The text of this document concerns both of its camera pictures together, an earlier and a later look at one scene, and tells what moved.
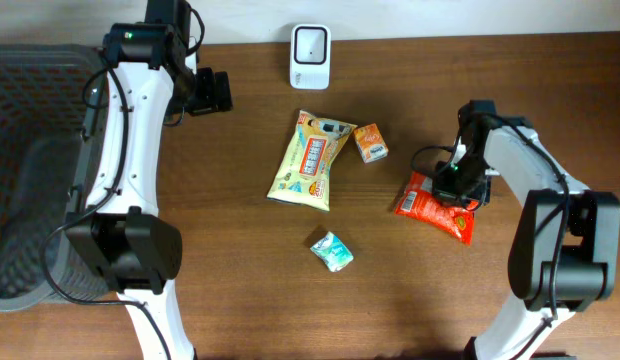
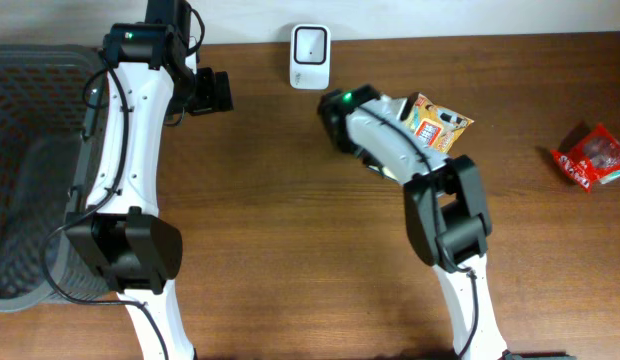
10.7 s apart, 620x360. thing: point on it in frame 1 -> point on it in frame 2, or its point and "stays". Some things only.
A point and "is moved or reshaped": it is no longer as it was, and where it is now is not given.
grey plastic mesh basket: (48, 108) stays
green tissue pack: (331, 249) -> (612, 176)
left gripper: (211, 98) stays
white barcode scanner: (310, 56) stays
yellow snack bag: (303, 172) -> (434, 126)
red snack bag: (418, 201) is moved or reshaped
